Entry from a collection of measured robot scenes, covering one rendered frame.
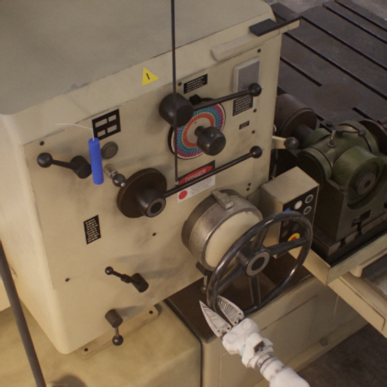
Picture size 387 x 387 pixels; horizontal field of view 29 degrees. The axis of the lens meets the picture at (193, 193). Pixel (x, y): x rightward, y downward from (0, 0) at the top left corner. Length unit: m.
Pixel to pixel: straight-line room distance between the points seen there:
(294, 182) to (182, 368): 0.89
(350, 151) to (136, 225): 0.82
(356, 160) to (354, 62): 1.06
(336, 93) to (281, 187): 1.05
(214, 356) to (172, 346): 0.20
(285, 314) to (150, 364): 0.64
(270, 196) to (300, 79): 1.14
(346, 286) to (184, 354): 0.66
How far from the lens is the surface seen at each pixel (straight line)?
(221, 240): 2.07
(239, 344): 1.95
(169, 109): 1.75
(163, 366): 2.71
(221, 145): 1.85
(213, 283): 1.95
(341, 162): 2.44
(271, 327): 3.02
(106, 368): 2.71
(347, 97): 3.21
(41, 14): 1.98
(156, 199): 1.85
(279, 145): 2.23
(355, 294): 2.84
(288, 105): 2.62
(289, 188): 2.24
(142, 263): 2.12
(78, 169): 1.70
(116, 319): 2.16
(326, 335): 3.49
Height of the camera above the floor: 2.86
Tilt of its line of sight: 44 degrees down
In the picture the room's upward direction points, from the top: straight up
